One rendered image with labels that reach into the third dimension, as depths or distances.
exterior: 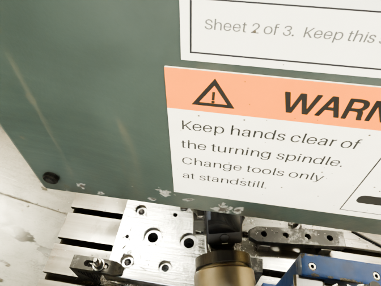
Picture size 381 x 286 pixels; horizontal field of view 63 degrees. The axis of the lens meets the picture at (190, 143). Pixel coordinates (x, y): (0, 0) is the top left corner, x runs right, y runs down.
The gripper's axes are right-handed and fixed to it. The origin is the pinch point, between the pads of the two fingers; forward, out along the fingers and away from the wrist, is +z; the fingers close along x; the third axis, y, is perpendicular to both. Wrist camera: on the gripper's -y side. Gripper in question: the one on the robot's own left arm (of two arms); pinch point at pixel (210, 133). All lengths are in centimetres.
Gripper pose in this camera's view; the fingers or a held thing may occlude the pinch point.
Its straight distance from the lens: 49.2
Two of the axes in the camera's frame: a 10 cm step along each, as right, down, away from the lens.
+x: 10.0, -0.4, 0.3
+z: -0.5, -8.1, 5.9
